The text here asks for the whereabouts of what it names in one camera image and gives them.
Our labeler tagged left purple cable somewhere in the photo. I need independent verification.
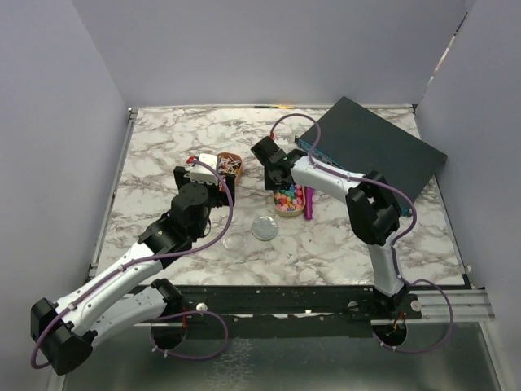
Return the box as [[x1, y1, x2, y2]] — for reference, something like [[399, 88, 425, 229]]
[[30, 158, 235, 371]]

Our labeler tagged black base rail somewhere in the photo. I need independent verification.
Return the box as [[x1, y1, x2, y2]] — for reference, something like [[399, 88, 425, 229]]
[[85, 284, 424, 339]]

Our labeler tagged orange lollipop tray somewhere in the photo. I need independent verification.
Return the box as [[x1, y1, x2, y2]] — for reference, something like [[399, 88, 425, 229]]
[[217, 152, 243, 183]]

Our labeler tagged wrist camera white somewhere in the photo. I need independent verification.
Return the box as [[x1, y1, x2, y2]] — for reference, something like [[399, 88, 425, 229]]
[[275, 138, 296, 153], [189, 153, 219, 185]]

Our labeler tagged clear round jar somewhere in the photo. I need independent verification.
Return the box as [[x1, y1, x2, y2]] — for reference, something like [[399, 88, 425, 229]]
[[222, 233, 246, 251]]

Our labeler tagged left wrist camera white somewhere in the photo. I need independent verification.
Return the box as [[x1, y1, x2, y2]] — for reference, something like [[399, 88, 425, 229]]
[[189, 153, 219, 185]]

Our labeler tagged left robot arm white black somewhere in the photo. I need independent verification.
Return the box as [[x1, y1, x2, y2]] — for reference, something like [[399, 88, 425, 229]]
[[30, 160, 235, 375]]

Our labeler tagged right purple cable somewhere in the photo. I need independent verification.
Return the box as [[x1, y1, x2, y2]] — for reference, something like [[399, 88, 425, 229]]
[[269, 112, 456, 354]]

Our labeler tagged purple cable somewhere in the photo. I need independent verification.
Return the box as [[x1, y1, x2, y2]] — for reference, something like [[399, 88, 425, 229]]
[[269, 112, 456, 354], [30, 158, 235, 371]]

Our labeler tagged beige star candy tray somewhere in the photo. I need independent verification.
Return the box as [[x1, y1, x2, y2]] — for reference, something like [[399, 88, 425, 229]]
[[272, 185, 306, 217]]

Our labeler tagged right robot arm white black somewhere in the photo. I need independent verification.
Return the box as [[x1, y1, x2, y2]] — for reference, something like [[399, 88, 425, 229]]
[[251, 136, 407, 319]]

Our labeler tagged dark teal network switch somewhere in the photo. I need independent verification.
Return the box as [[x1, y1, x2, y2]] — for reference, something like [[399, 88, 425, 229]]
[[313, 97, 447, 200]]

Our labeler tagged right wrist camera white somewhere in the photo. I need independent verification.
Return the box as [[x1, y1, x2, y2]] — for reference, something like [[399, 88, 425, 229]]
[[275, 138, 296, 153]]

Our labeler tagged purple plastic scoop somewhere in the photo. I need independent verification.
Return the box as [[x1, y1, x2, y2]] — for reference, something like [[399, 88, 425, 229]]
[[304, 187, 314, 221]]

